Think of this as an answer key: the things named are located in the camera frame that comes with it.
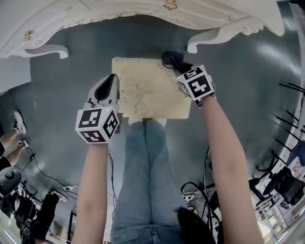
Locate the person's white shoe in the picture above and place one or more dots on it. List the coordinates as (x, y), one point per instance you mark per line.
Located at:
(134, 122)
(159, 121)

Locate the blue chair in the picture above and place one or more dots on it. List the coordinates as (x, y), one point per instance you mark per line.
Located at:
(297, 152)

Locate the cream upholstered stool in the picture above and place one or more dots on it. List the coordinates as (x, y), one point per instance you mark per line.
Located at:
(150, 93)

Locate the black office chair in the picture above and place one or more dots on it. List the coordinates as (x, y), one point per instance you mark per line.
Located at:
(286, 186)

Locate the person's right white shoe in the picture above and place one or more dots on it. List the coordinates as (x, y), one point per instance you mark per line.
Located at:
(159, 121)

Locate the white power strip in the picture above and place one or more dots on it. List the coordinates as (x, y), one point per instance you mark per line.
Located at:
(191, 196)

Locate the person's left white shoe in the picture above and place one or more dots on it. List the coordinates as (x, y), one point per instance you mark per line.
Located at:
(134, 122)

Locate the person's left forearm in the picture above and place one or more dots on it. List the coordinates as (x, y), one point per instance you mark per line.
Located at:
(95, 190)

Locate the white ornate dressing table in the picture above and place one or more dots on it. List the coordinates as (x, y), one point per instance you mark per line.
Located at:
(119, 9)

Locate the person's right forearm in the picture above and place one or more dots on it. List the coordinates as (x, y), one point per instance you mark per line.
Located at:
(228, 166)

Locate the person's blue jeans legs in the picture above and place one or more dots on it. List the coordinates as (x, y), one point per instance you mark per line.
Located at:
(147, 178)

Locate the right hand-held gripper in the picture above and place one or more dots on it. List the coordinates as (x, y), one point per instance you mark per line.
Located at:
(197, 85)

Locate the gold drawer knob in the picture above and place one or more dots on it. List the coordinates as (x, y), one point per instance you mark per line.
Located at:
(169, 4)
(27, 35)

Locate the white cabinet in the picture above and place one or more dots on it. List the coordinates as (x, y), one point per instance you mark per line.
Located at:
(14, 74)

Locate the grey plastic chair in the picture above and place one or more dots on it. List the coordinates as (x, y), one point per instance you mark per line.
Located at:
(9, 178)

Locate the dark blue cloth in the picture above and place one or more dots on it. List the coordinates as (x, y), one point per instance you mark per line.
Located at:
(171, 58)

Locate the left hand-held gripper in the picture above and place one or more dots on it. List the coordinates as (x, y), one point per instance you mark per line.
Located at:
(90, 119)

